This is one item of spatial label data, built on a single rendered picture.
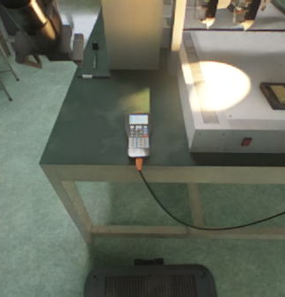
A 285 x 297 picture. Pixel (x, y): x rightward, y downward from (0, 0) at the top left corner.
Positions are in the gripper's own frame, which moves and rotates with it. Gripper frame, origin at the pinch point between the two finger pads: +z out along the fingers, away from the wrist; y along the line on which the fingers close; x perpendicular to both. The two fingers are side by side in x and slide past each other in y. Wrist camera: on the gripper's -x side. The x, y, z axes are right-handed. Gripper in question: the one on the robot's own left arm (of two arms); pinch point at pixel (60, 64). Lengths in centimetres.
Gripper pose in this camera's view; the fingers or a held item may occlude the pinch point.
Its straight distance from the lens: 59.7
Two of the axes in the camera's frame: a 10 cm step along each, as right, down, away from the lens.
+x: 0.2, 9.8, -1.8
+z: -0.2, 1.8, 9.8
